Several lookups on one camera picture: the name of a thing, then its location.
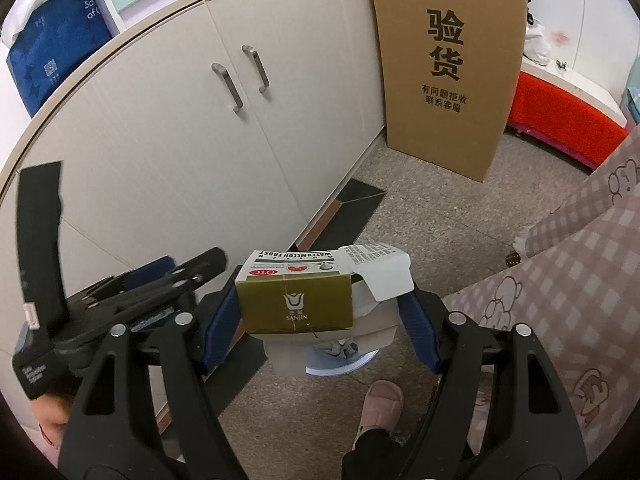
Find large brown cardboard box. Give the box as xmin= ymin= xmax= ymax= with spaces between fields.
xmin=373 ymin=0 xmax=527 ymax=181

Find white wardrobe doors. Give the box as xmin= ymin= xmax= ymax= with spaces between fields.
xmin=529 ymin=0 xmax=639 ymax=101

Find white lower cabinet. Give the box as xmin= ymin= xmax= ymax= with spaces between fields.
xmin=0 ymin=0 xmax=386 ymax=411

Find pink checkered tablecloth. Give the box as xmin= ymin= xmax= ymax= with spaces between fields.
xmin=444 ymin=131 xmax=639 ymax=460

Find olive green carton box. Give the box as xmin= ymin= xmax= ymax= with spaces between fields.
xmin=233 ymin=242 xmax=417 ymax=376

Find pink slipper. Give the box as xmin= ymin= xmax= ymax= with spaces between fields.
xmin=354 ymin=379 xmax=405 ymax=446

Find light blue trash bin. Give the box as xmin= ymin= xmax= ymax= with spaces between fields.
xmin=306 ymin=339 xmax=378 ymax=377

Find red storage bench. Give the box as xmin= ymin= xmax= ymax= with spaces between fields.
xmin=508 ymin=58 xmax=627 ymax=169

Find person's left hand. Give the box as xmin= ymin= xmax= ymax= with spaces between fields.
xmin=30 ymin=393 xmax=74 ymax=466

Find white plastic bag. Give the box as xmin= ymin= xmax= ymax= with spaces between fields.
xmin=523 ymin=9 xmax=551 ymax=66

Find blue shopping bag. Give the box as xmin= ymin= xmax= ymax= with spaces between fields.
xmin=6 ymin=0 xmax=112 ymax=115

